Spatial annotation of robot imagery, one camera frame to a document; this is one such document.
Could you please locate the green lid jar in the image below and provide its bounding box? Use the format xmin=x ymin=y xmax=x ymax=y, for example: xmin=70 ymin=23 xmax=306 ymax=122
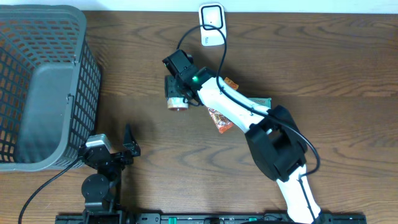
xmin=167 ymin=97 xmax=189 ymax=111

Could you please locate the orange white snack packet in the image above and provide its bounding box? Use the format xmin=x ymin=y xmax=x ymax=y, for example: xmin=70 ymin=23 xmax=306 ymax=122
xmin=224 ymin=77 xmax=239 ymax=90

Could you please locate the orange Top candy bar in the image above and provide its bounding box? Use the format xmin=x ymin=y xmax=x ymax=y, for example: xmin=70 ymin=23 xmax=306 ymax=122
xmin=208 ymin=108 xmax=234 ymax=134

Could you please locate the light blue wipes packet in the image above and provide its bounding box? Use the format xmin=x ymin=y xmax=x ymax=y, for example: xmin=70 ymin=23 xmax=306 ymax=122
xmin=249 ymin=98 xmax=272 ymax=108

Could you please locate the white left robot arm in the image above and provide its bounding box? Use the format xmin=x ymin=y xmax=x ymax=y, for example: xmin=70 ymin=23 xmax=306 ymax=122
xmin=78 ymin=124 xmax=141 ymax=224

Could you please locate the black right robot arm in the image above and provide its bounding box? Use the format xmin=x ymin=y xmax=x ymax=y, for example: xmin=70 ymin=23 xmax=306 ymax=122
xmin=162 ymin=49 xmax=322 ymax=223

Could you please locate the white barcode scanner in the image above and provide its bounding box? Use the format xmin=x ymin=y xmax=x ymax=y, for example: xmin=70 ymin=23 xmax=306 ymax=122
xmin=198 ymin=3 xmax=226 ymax=47

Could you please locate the dark grey plastic basket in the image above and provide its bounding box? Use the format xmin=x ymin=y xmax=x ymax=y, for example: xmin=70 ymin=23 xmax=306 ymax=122
xmin=1 ymin=5 xmax=101 ymax=172

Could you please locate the black right camera cable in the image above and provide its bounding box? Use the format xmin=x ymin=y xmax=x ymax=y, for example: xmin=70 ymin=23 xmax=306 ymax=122
xmin=176 ymin=24 xmax=321 ymax=223

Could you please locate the black camera cable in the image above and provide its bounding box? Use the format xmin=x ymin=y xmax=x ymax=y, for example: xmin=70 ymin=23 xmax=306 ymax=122
xmin=176 ymin=24 xmax=321 ymax=223
xmin=17 ymin=158 xmax=81 ymax=224

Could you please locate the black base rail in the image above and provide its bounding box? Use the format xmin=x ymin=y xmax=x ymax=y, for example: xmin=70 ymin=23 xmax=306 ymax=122
xmin=55 ymin=212 xmax=368 ymax=224

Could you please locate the black left camera cable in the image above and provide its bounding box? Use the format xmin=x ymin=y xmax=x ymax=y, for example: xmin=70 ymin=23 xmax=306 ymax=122
xmin=17 ymin=158 xmax=81 ymax=224

